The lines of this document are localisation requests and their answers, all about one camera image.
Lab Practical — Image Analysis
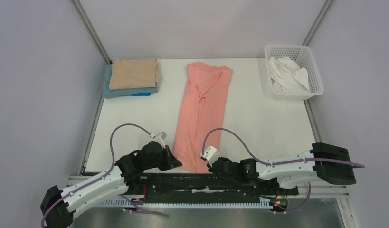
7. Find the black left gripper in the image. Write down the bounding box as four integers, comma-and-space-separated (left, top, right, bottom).
144, 144, 181, 171

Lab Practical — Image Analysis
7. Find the pink t shirt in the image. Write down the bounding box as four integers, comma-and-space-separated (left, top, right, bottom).
173, 62, 233, 173

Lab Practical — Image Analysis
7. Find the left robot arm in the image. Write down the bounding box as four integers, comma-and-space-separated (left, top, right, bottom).
40, 141, 182, 228

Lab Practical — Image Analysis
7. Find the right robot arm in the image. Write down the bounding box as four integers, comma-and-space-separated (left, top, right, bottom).
201, 142, 363, 194

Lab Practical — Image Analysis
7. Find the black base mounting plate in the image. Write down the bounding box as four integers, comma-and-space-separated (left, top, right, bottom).
125, 173, 299, 204

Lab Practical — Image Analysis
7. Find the blue folded t shirt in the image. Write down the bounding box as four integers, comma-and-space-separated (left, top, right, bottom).
102, 65, 159, 99

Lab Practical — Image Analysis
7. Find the beige folded t shirt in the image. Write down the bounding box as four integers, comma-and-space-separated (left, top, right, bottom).
109, 58, 160, 90

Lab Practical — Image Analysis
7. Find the white t shirt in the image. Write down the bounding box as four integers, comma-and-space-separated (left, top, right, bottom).
268, 57, 311, 93

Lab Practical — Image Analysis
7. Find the white plastic laundry basket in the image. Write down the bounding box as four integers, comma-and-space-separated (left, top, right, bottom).
264, 44, 324, 100

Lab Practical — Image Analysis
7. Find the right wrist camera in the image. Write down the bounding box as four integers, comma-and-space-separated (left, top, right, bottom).
201, 146, 221, 165

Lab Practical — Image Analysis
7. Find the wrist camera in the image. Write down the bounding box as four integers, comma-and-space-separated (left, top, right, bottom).
150, 132, 167, 148
201, 146, 221, 165

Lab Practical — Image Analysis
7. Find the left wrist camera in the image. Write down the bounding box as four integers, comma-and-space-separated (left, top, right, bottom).
150, 132, 167, 148

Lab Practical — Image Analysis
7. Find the white slotted cable duct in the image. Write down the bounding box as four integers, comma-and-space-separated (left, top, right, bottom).
96, 197, 273, 209

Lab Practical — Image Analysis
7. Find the aluminium frame rail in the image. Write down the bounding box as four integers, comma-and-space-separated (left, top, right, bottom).
66, 176, 350, 199

